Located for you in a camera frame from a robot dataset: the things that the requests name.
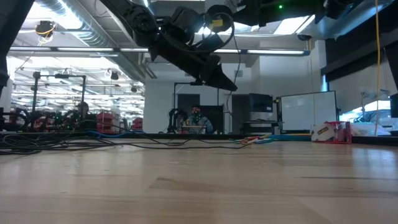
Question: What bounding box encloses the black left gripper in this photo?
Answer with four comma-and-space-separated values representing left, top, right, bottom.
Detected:
149, 6, 239, 93

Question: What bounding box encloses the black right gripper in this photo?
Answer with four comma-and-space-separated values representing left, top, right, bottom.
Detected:
231, 0, 318, 28

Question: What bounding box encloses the black round cord spool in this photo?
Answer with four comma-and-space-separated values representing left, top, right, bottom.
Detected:
205, 4, 234, 34

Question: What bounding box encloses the person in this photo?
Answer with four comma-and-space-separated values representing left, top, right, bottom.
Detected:
183, 105, 215, 134
76, 101, 98, 130

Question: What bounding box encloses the black monitor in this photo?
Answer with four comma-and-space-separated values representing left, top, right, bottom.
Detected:
248, 93, 274, 113

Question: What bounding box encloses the bundle of coloured tubes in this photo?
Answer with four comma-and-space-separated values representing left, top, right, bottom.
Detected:
254, 132, 312, 140

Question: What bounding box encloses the whiteboard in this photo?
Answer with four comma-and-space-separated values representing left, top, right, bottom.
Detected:
280, 90, 338, 132

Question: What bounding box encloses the long ceiling light bar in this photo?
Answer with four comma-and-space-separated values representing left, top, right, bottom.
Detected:
7, 45, 312, 57

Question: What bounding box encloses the red tape dispenser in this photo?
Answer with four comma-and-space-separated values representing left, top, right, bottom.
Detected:
323, 121, 353, 145

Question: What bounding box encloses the black robot station frame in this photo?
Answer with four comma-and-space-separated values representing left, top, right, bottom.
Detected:
172, 80, 220, 135
30, 71, 88, 133

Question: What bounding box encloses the colourful cable bundle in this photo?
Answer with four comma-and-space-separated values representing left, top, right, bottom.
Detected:
234, 136, 262, 143

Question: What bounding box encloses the yellow hanging cable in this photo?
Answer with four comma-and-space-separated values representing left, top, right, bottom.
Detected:
374, 0, 382, 137

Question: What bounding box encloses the black ceiling cord reel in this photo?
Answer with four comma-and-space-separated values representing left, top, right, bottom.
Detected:
34, 20, 57, 44

